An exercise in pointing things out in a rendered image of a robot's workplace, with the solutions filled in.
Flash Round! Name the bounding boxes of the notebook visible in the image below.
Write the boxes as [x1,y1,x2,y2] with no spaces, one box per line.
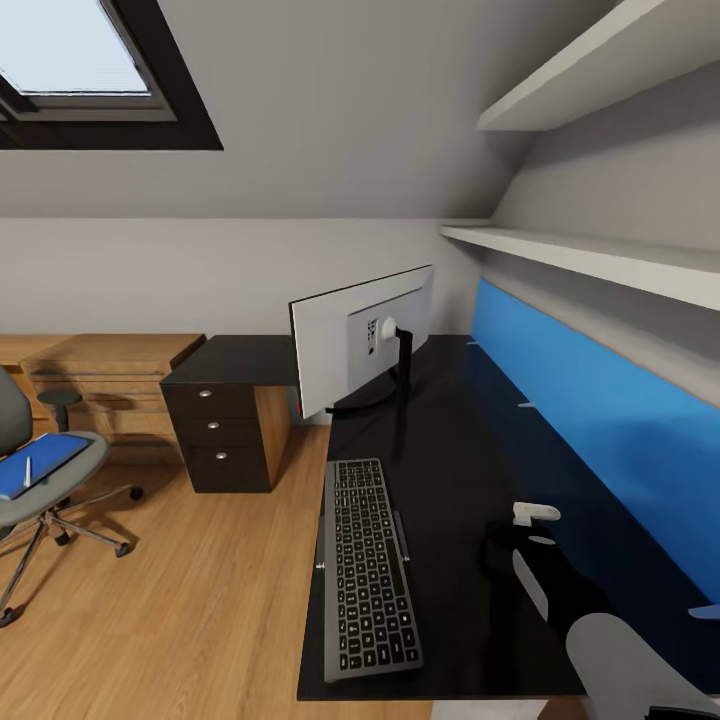
[316,510,409,569]

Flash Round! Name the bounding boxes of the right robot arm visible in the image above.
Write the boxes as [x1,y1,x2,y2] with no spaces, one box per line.
[485,502,720,720]

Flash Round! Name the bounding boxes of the keyboard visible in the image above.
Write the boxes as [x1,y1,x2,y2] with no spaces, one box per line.
[323,458,424,683]

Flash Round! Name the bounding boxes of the folder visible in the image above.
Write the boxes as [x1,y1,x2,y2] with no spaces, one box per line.
[0,433,88,500]

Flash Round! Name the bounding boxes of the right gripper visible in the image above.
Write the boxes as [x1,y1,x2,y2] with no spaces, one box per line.
[485,520,552,553]

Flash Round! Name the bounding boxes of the swivel chair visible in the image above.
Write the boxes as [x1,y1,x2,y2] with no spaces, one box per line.
[0,366,143,628]

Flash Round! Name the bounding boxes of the monitor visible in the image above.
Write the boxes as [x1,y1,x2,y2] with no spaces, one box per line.
[288,265,435,419]

